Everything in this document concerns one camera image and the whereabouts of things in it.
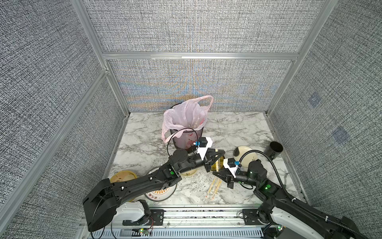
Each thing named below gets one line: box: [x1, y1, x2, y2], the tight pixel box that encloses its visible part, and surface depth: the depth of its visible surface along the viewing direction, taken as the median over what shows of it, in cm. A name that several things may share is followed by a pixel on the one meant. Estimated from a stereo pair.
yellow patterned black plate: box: [210, 155, 225, 172], surface depth 67 cm
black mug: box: [263, 140, 284, 161], surface depth 92 cm
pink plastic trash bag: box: [161, 95, 214, 143], surface depth 88 cm
